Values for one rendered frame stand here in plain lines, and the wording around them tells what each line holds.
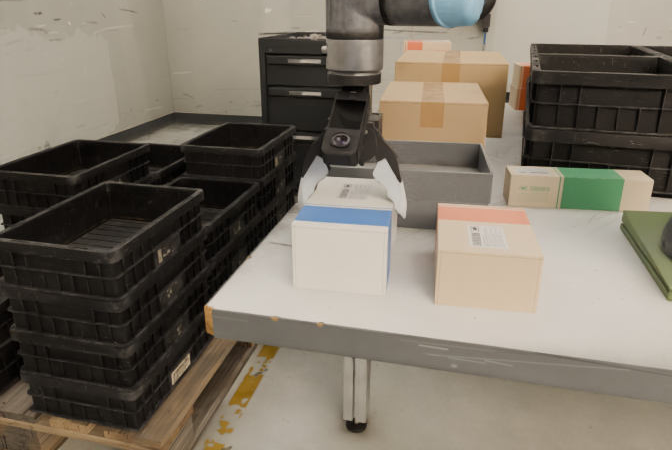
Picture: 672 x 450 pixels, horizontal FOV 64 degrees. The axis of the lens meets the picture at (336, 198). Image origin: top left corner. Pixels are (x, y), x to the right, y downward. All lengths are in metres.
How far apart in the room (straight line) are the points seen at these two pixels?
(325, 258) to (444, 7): 0.33
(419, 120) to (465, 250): 0.53
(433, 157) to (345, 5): 0.45
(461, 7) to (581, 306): 0.38
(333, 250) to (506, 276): 0.21
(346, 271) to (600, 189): 0.54
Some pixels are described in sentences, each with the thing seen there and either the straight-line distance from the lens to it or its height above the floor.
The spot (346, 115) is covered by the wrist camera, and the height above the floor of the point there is 0.91.
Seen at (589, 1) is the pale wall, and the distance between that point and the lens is 4.59.
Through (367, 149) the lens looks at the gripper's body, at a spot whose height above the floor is 0.87.
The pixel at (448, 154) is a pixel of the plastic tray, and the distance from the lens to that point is 1.06.
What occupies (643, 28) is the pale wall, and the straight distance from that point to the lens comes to 4.68.
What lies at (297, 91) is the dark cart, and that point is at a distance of 2.61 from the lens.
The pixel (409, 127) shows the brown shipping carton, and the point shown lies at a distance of 1.14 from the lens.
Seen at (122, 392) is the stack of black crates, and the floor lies 0.26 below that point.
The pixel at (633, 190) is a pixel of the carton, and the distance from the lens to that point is 1.08.
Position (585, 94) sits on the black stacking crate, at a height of 0.89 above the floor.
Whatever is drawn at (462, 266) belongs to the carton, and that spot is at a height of 0.75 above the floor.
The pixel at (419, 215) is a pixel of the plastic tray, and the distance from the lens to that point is 0.89.
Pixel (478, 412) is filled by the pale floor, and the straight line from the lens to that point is 1.63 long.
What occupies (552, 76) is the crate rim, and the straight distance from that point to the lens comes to 1.10.
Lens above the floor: 1.05
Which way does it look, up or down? 20 degrees down
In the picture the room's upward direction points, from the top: straight up
